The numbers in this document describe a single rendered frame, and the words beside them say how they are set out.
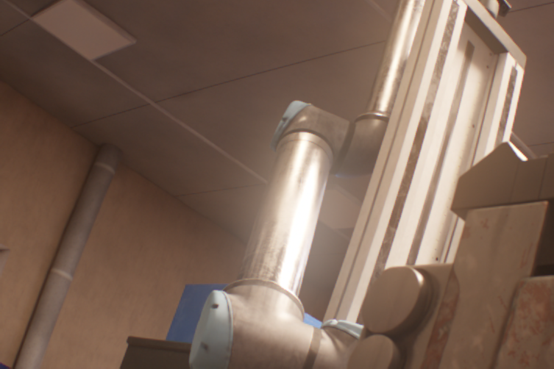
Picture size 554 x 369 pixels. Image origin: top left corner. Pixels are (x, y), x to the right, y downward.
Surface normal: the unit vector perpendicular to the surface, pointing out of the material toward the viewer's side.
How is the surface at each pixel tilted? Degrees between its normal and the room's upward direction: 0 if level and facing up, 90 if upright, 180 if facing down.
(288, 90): 180
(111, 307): 90
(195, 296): 90
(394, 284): 90
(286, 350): 87
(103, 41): 180
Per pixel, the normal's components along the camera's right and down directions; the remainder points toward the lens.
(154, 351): -0.65, -0.50
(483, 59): 0.69, -0.07
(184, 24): -0.32, 0.87
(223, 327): 0.13, -0.42
